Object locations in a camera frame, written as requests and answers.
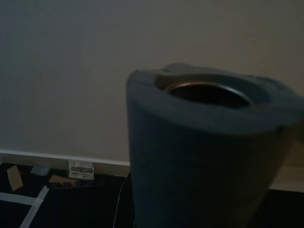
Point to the white floor tape strip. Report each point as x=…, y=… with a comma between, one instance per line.
x=35, y=204
x=16, y=198

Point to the grey-blue foam block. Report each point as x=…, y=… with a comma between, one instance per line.
x=40, y=170

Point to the tan cardboard piece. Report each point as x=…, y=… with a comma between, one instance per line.
x=14, y=178

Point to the brown cardboard strip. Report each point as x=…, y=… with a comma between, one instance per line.
x=63, y=180

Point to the broom with white head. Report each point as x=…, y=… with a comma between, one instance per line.
x=190, y=154

